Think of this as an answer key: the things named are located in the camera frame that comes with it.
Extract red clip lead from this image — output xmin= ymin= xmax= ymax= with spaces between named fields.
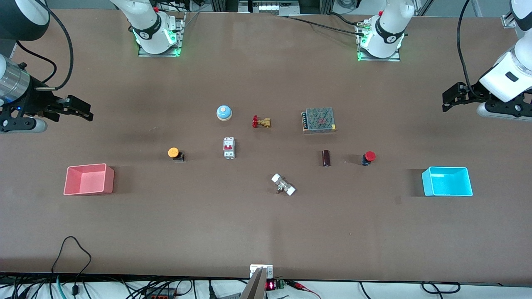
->
xmin=287 ymin=280 xmax=323 ymax=299

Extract metal valve white caps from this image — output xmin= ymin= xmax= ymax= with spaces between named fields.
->
xmin=271 ymin=173 xmax=296 ymax=196

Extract cyan plastic bin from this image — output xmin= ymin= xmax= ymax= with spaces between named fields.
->
xmin=421 ymin=167 xmax=473 ymax=197

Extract black cable on table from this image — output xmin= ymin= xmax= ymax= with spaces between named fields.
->
xmin=328 ymin=12 xmax=368 ymax=26
xmin=286 ymin=15 xmax=366 ymax=35

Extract pink plastic bin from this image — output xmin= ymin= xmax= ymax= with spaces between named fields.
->
xmin=63 ymin=163 xmax=115 ymax=196

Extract black looped cable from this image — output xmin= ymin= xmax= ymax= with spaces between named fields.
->
xmin=51 ymin=236 xmax=92 ymax=296

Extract silver metal bracket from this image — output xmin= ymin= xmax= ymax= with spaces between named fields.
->
xmin=250 ymin=264 xmax=274 ymax=279

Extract grey camera stand arm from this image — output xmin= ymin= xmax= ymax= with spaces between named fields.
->
xmin=240 ymin=267 xmax=267 ymax=299

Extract black coiled cable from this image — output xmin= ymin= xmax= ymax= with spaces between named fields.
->
xmin=421 ymin=282 xmax=461 ymax=294

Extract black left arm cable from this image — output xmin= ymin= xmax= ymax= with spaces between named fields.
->
xmin=456 ymin=0 xmax=479 ymax=98

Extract aluminium frame device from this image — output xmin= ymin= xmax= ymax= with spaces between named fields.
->
xmin=238 ymin=0 xmax=300 ymax=16

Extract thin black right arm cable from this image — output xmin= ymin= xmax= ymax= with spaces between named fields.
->
xmin=16 ymin=41 xmax=58 ymax=83

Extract metal mesh power supply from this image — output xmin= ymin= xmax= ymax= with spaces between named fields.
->
xmin=302 ymin=108 xmax=336 ymax=134

